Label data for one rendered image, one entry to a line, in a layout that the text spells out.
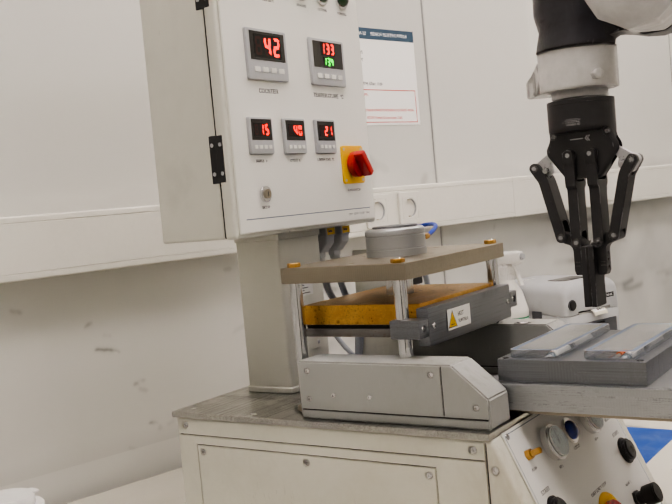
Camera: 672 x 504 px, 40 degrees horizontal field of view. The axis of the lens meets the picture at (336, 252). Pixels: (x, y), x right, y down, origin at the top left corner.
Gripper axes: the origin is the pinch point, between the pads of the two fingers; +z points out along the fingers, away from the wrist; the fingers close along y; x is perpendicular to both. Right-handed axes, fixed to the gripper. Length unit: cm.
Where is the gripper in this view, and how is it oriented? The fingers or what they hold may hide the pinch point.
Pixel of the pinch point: (593, 275)
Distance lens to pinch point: 110.4
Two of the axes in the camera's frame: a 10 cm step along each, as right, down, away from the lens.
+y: 8.1, -0.4, -5.9
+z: 0.9, 9.9, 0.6
